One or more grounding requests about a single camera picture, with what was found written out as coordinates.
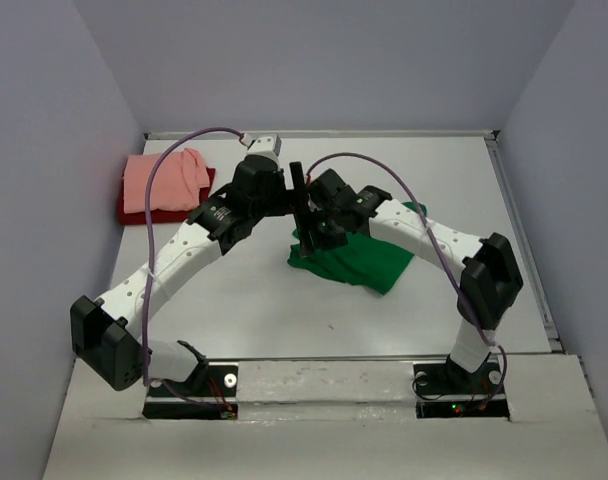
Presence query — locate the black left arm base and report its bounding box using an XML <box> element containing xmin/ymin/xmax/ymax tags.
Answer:
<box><xmin>142</xmin><ymin>362</ymin><xmax>239</xmax><ymax>421</ymax></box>

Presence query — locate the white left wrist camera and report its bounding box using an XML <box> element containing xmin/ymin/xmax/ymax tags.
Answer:
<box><xmin>240</xmin><ymin>133</ymin><xmax>282</xmax><ymax>164</ymax></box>

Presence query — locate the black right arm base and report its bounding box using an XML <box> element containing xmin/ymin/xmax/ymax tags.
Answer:
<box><xmin>411</xmin><ymin>362</ymin><xmax>510</xmax><ymax>420</ymax></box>

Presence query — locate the dark red t shirt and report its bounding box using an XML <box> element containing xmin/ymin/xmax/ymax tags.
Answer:
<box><xmin>116</xmin><ymin>167</ymin><xmax>216</xmax><ymax>226</ymax></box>

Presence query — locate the green t shirt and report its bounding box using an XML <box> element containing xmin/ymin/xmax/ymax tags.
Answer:
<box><xmin>286</xmin><ymin>200</ymin><xmax>430</xmax><ymax>296</ymax></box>

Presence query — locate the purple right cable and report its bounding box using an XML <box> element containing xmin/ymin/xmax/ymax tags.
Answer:
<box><xmin>306</xmin><ymin>152</ymin><xmax>509</xmax><ymax>416</ymax></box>

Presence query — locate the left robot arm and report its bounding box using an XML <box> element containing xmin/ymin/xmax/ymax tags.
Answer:
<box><xmin>70</xmin><ymin>154</ymin><xmax>307</xmax><ymax>395</ymax></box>

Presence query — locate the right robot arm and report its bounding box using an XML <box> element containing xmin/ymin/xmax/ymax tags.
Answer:
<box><xmin>293</xmin><ymin>169</ymin><xmax>523</xmax><ymax>393</ymax></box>

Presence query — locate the pink t shirt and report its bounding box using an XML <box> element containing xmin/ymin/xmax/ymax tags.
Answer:
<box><xmin>123</xmin><ymin>148</ymin><xmax>211</xmax><ymax>214</ymax></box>

